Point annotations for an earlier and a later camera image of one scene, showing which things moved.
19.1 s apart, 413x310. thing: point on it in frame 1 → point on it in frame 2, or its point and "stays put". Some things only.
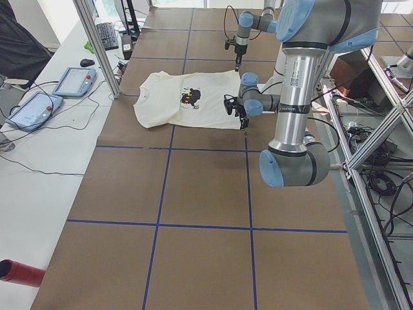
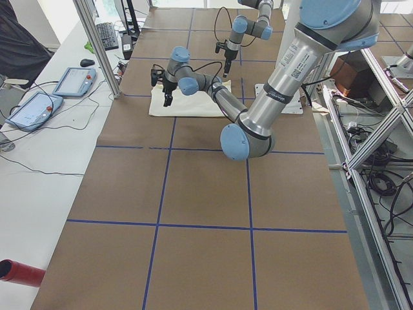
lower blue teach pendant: x=31 y=113 stays put
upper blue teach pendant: x=75 y=82 stays put
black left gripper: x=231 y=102 → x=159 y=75
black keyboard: x=108 y=35 stays put
